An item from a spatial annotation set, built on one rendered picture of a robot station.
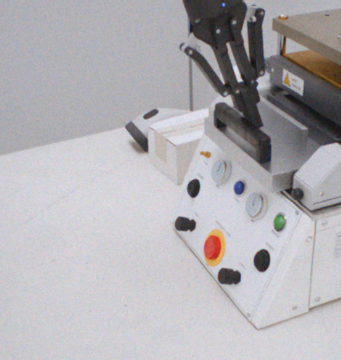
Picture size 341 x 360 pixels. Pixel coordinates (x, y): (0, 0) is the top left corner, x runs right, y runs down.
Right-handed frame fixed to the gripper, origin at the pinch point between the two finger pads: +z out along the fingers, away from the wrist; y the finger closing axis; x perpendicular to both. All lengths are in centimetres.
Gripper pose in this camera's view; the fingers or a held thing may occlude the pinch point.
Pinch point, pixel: (248, 106)
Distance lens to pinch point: 102.3
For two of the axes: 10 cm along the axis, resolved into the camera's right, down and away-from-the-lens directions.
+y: -8.5, 5.0, -1.6
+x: 4.3, 4.7, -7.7
